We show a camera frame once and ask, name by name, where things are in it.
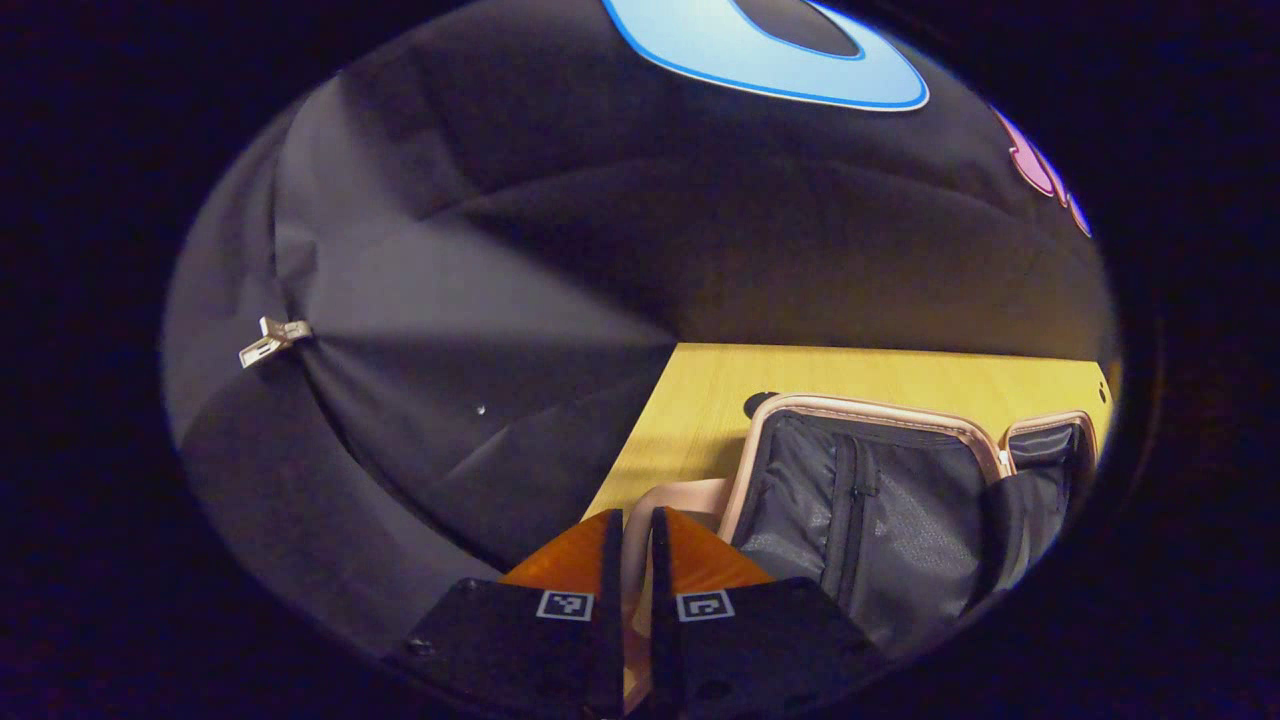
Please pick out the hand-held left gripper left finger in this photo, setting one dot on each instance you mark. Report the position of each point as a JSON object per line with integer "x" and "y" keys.
{"x": 612, "y": 620}

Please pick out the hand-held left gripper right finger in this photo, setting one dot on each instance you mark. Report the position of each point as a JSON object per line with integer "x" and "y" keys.
{"x": 660, "y": 620}

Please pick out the pink suitcase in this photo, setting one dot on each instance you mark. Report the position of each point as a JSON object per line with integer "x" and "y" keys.
{"x": 880, "y": 520}

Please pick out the black backdrop cloth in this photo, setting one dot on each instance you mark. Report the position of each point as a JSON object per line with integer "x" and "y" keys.
{"x": 500, "y": 250}

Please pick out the small cloth clip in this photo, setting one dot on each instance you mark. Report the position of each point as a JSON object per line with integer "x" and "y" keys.
{"x": 272, "y": 338}

